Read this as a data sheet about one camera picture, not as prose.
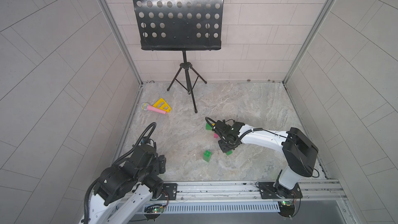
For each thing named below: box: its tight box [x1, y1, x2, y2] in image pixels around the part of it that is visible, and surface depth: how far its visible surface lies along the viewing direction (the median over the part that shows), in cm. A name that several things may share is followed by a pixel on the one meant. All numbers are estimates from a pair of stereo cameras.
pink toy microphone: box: [140, 102, 168, 115], surface depth 101 cm
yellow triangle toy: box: [152, 98, 172, 113], surface depth 104 cm
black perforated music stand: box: [133, 0, 224, 114], surface depth 71 cm
